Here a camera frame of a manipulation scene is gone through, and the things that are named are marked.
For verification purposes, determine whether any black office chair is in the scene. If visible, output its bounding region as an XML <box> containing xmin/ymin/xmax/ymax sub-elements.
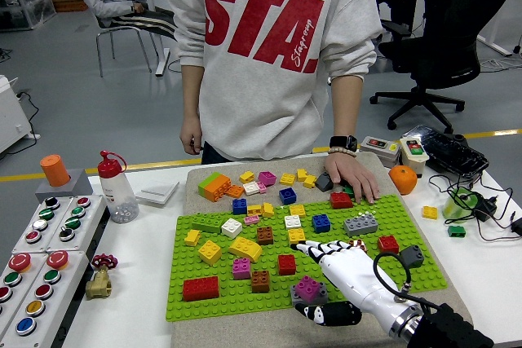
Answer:
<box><xmin>369</xmin><ymin>0</ymin><xmax>521</xmax><ymax>135</ymax></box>

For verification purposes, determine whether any clear red-capped squeeze bottle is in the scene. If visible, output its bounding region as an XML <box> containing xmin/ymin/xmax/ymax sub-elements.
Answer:
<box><xmin>96</xmin><ymin>149</ymin><xmax>140</xmax><ymax>224</ymax></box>

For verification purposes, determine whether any grey-brown foam mat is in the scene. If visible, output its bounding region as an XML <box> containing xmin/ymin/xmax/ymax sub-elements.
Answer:
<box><xmin>170</xmin><ymin>151</ymin><xmax>475</xmax><ymax>348</ymax></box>

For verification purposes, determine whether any person's right hand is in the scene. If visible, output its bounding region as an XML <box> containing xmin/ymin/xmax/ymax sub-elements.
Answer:
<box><xmin>179</xmin><ymin>115</ymin><xmax>204</xmax><ymax>156</ymax></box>

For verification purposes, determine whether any long lime toy brick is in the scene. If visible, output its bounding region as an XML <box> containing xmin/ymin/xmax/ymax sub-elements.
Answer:
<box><xmin>197</xmin><ymin>171</ymin><xmax>223</xmax><ymax>199</ymax></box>

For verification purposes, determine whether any grey switch box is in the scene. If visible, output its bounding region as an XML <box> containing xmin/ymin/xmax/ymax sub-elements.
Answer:
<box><xmin>359</xmin><ymin>135</ymin><xmax>401</xmax><ymax>169</ymax></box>

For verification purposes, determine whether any grey four-button box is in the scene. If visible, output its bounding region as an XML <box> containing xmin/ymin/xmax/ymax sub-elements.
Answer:
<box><xmin>11</xmin><ymin>196</ymin><xmax>75</xmax><ymax>254</ymax></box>
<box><xmin>44</xmin><ymin>194</ymin><xmax>108</xmax><ymax>252</ymax></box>

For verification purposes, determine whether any white red-green switch box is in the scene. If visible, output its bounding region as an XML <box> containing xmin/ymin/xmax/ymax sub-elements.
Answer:
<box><xmin>398</xmin><ymin>137</ymin><xmax>430</xmax><ymax>178</ymax></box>

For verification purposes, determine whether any grey base block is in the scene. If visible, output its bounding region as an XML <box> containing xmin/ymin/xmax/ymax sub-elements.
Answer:
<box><xmin>34</xmin><ymin>168</ymin><xmax>94</xmax><ymax>203</ymax></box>

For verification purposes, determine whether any brass valve red handwheel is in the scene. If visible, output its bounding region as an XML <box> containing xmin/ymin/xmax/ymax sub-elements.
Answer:
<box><xmin>84</xmin><ymin>253</ymin><xmax>119</xmax><ymax>300</ymax></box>

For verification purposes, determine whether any person's left hand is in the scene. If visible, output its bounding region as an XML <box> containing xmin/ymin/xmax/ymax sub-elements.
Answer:
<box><xmin>325</xmin><ymin>152</ymin><xmax>381</xmax><ymax>205</ymax></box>

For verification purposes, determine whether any orange cylinder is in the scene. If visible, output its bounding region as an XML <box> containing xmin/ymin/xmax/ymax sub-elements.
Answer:
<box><xmin>39</xmin><ymin>154</ymin><xmax>71</xmax><ymax>187</ymax></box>

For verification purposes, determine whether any clear plastic crate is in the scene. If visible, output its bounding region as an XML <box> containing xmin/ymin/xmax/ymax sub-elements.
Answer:
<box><xmin>0</xmin><ymin>0</ymin><xmax>57</xmax><ymax>33</ymax></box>

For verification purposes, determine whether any long green toy brick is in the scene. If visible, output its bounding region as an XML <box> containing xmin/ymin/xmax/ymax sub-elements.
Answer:
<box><xmin>191</xmin><ymin>213</ymin><xmax>228</xmax><ymax>234</ymax></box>

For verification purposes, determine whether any yellow curved toy brick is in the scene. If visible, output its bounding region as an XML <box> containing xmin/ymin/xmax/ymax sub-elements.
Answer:
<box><xmin>228</xmin><ymin>236</ymin><xmax>264</xmax><ymax>264</ymax></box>

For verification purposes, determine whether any white cabinet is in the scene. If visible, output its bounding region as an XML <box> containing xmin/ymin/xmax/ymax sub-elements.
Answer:
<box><xmin>0</xmin><ymin>74</ymin><xmax>41</xmax><ymax>156</ymax></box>

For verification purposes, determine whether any grey metal chair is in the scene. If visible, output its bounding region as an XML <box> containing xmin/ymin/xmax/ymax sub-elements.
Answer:
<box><xmin>95</xmin><ymin>15</ymin><xmax>160</xmax><ymax>79</ymax></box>

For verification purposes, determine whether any black power adapter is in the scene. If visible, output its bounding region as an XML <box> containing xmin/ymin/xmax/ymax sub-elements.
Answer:
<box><xmin>472</xmin><ymin>195</ymin><xmax>499</xmax><ymax>222</ymax></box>

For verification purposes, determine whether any orange fruit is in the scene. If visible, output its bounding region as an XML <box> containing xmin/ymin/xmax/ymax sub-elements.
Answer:
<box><xmin>387</xmin><ymin>165</ymin><xmax>418</xmax><ymax>196</ymax></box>

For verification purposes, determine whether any green baseplate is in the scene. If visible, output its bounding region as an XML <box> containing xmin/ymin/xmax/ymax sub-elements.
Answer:
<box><xmin>165</xmin><ymin>194</ymin><xmax>449</xmax><ymax>324</ymax></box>

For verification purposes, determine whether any black wristwatch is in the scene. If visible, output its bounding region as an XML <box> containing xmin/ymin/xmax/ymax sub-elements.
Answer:
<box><xmin>329</xmin><ymin>134</ymin><xmax>359</xmax><ymax>152</ymax></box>

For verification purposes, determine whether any grey emergency-stop button box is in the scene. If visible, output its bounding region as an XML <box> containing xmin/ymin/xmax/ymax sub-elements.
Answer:
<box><xmin>0</xmin><ymin>250</ymin><xmax>90</xmax><ymax>348</ymax></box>
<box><xmin>0</xmin><ymin>253</ymin><xmax>46</xmax><ymax>324</ymax></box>

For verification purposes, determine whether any thin black cord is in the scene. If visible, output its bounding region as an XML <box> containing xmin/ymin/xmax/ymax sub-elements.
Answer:
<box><xmin>427</xmin><ymin>172</ymin><xmax>514</xmax><ymax>222</ymax></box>

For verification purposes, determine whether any bead bracelet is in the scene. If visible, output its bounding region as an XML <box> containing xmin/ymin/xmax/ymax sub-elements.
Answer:
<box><xmin>327</xmin><ymin>146</ymin><xmax>358</xmax><ymax>158</ymax></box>

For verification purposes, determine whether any dark grey sloped brick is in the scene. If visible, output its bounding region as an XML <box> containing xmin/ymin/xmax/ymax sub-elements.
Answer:
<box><xmin>398</xmin><ymin>244</ymin><xmax>425</xmax><ymax>270</ymax></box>
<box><xmin>314</xmin><ymin>171</ymin><xmax>335</xmax><ymax>192</ymax></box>

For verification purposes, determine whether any wooden pallet box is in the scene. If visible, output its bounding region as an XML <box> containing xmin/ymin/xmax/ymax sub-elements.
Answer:
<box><xmin>49</xmin><ymin>0</ymin><xmax>89</xmax><ymax>14</ymax></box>

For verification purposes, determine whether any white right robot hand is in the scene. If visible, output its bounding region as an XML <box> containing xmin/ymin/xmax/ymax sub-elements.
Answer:
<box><xmin>290</xmin><ymin>240</ymin><xmax>409</xmax><ymax>336</ymax></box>

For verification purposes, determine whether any white switch plate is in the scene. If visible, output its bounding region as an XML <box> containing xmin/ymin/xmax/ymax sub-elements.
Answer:
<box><xmin>134</xmin><ymin>179</ymin><xmax>180</xmax><ymax>208</ymax></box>

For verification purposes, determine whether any long grey toy brick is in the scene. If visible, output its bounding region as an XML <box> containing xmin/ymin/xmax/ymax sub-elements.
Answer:
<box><xmin>343</xmin><ymin>213</ymin><xmax>380</xmax><ymax>237</ymax></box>
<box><xmin>290</xmin><ymin>282</ymin><xmax>330</xmax><ymax>307</ymax></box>

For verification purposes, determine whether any black handheld controller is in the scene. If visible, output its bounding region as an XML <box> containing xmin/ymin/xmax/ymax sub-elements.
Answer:
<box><xmin>401</xmin><ymin>124</ymin><xmax>489</xmax><ymax>180</ymax></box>

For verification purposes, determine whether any long orange toy brick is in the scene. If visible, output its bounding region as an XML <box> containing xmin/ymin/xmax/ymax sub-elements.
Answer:
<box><xmin>203</xmin><ymin>174</ymin><xmax>232</xmax><ymax>203</ymax></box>

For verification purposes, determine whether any long red toy brick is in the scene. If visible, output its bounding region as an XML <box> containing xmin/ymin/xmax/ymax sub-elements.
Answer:
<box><xmin>182</xmin><ymin>276</ymin><xmax>220</xmax><ymax>303</ymax></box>

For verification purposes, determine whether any hollow blue toy brick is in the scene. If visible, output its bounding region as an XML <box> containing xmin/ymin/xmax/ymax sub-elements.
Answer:
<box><xmin>278</xmin><ymin>187</ymin><xmax>298</xmax><ymax>206</ymax></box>

